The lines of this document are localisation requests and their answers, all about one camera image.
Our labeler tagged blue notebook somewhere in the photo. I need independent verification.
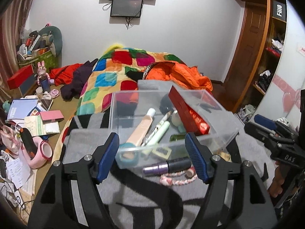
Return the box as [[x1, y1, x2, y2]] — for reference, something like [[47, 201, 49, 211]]
[[7, 99, 38, 120]]

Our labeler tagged red clothing heap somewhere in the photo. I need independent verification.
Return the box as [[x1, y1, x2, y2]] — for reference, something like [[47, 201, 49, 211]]
[[49, 63, 83, 86]]

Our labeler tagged pink white braided rope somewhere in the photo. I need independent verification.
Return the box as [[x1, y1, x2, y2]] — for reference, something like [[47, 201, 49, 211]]
[[159, 166, 199, 187]]

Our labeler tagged orange puffer jacket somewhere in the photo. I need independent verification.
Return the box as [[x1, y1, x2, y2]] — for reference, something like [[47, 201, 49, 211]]
[[143, 61, 213, 93]]

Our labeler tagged person's right hand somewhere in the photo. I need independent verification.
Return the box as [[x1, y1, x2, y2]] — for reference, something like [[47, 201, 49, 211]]
[[268, 161, 285, 198]]

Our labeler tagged wooden door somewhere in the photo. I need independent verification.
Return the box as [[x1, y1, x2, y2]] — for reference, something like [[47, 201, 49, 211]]
[[222, 0, 270, 112]]

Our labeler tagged colourful patchwork quilt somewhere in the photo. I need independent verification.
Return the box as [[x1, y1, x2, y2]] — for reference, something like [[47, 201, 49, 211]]
[[61, 47, 187, 144]]

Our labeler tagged dark purple garment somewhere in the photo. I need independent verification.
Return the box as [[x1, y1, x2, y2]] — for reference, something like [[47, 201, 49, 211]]
[[60, 58, 98, 101]]

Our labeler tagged grey black blanket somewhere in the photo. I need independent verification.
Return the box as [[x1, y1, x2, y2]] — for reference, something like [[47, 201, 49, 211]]
[[63, 80, 275, 228]]

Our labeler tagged pink flat box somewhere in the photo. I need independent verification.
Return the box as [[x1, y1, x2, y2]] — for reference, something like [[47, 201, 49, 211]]
[[40, 110, 64, 123]]

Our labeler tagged small brown card packet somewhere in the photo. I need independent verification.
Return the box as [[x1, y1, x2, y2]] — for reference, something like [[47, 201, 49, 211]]
[[151, 147, 172, 160]]

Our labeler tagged red long box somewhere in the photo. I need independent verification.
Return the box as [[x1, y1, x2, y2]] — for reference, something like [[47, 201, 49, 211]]
[[7, 65, 34, 90]]

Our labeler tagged white tape roll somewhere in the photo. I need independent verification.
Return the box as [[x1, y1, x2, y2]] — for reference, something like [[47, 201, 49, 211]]
[[171, 110, 182, 127]]

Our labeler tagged pink round device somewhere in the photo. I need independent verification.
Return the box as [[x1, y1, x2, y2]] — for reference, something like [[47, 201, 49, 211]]
[[19, 128, 53, 169]]

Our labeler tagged beige cosmetic tube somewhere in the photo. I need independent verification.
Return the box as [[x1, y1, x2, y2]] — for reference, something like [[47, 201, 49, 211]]
[[126, 108, 156, 146]]

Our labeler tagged wooden wardrobe shelf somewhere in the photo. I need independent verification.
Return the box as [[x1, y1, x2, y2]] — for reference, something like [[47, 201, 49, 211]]
[[234, 0, 287, 115]]

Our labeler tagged grey neck pillow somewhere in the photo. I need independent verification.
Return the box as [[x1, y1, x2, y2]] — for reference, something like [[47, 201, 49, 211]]
[[28, 26, 63, 57]]

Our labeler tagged teal tape roll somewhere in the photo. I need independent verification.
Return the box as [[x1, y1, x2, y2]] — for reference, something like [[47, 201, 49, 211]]
[[115, 143, 139, 169]]

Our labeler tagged striped curtain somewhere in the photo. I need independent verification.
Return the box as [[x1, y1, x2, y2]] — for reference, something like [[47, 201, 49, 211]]
[[1, 0, 33, 102]]

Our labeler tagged small wall monitor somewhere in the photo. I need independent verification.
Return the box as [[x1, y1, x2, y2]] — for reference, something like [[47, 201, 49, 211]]
[[110, 0, 143, 18]]

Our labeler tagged dark green bottle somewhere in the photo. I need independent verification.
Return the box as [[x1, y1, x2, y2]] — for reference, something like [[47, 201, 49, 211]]
[[170, 134, 186, 142]]

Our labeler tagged red glossy packet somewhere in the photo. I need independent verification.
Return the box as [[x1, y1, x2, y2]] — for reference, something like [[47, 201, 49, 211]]
[[168, 86, 210, 136]]

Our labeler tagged silver cosmetic pen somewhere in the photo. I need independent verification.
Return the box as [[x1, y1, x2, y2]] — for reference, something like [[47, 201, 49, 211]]
[[141, 111, 172, 146]]

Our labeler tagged white sliding wardrobe door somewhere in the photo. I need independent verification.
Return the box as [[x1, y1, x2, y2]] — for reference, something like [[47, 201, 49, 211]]
[[255, 1, 304, 128]]

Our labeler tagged light green tube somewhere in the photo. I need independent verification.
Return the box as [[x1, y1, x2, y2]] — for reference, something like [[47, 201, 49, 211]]
[[146, 121, 170, 146]]

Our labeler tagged clear plastic storage box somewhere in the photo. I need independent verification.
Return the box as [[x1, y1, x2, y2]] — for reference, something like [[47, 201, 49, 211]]
[[109, 90, 239, 169]]

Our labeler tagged green storage box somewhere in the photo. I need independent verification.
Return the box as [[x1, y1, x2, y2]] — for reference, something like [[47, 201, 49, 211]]
[[18, 51, 59, 73]]

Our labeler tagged pink rabbit toy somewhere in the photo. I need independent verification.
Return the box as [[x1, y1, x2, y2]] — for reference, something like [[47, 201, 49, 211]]
[[37, 60, 51, 93]]

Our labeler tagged purple black spray bottle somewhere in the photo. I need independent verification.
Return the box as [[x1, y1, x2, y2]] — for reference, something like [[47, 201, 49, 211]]
[[142, 157, 192, 176]]

